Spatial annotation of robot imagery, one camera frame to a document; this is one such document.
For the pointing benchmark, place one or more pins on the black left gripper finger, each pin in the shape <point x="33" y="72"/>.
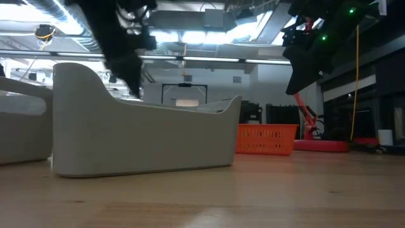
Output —
<point x="131" y="79"/>

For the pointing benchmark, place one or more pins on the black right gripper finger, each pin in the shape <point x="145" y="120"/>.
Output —
<point x="300" y="79"/>

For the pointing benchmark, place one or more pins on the orange slotted plastic basket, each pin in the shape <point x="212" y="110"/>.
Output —
<point x="265" y="139"/>

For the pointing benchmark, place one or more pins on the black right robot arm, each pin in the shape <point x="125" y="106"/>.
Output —
<point x="348" y="25"/>

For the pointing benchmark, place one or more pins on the black cabinet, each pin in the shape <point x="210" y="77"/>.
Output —
<point x="281" y="114"/>

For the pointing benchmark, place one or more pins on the black machine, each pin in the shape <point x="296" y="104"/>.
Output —
<point x="251" y="112"/>

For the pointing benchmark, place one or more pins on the red articulated desk lamp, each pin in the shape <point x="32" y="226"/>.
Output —
<point x="319" y="145"/>

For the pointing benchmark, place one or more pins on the long ceiling light bar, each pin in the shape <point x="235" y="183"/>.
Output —
<point x="205" y="59"/>

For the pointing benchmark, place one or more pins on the white cup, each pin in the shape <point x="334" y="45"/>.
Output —
<point x="385" y="137"/>

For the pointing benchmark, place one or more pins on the black rectangular frame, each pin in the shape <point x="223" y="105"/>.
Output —
<point x="162" y="92"/>

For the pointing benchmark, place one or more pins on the silver ventilation duct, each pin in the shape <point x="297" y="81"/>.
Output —
<point x="63" y="19"/>

